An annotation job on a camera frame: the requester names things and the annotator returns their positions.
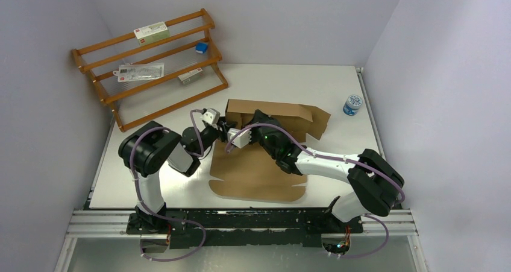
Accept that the brown cardboard box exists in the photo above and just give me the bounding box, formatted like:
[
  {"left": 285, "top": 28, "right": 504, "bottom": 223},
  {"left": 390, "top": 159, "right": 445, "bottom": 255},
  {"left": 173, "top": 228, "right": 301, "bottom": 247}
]
[{"left": 208, "top": 99, "right": 331, "bottom": 203}]

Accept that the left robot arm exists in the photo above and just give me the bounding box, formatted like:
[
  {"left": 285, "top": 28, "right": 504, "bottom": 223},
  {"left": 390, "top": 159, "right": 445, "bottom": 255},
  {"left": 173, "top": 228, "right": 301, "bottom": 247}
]
[{"left": 118, "top": 116, "right": 236, "bottom": 234}]

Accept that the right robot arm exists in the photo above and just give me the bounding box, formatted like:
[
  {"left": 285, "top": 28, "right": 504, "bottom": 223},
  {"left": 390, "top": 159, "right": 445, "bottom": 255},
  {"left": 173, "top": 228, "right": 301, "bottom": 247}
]
[{"left": 246, "top": 110, "right": 404, "bottom": 232}]

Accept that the small white grey box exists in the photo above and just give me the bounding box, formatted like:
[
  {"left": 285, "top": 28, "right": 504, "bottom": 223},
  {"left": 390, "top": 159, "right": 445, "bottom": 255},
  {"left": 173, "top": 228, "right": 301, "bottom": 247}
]
[{"left": 178, "top": 68, "right": 204, "bottom": 86}]

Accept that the white green product box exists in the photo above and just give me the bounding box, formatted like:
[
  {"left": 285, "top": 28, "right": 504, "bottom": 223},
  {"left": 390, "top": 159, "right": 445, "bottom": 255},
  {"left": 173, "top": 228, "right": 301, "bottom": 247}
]
[{"left": 133, "top": 22, "right": 170, "bottom": 46}]

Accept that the small blue cube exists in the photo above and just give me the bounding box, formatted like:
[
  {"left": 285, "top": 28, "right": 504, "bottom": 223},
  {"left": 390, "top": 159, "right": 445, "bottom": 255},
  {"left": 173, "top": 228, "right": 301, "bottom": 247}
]
[{"left": 195, "top": 42, "right": 208, "bottom": 54}]

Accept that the blue white lidded jar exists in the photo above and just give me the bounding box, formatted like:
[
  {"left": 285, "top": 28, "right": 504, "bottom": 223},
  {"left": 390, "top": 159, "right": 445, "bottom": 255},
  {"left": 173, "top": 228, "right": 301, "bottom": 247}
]
[{"left": 342, "top": 94, "right": 363, "bottom": 116}]

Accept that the wooden tiered rack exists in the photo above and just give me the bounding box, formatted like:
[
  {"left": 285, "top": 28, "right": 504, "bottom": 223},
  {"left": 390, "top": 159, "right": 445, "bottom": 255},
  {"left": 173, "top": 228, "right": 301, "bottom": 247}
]
[{"left": 71, "top": 8, "right": 229, "bottom": 132}]

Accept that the clear blister pack card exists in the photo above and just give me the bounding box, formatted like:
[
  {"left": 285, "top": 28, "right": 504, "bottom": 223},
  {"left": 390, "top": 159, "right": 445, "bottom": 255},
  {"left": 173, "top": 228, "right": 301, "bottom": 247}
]
[{"left": 112, "top": 63, "right": 165, "bottom": 82}]

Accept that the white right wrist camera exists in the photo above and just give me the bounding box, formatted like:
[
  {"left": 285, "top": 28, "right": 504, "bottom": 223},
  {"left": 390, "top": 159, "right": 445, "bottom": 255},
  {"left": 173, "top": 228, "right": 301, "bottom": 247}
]
[{"left": 227, "top": 128, "right": 251, "bottom": 148}]

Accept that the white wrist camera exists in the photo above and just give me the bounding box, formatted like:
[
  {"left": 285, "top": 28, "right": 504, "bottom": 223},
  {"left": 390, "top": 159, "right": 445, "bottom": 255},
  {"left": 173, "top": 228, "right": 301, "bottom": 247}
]
[
  {"left": 201, "top": 108, "right": 221, "bottom": 126},
  {"left": 227, "top": 128, "right": 251, "bottom": 148}
]

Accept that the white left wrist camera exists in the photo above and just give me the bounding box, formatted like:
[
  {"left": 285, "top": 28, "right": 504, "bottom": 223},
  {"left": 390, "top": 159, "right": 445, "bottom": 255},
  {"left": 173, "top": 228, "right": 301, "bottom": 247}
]
[{"left": 201, "top": 108, "right": 221, "bottom": 126}]

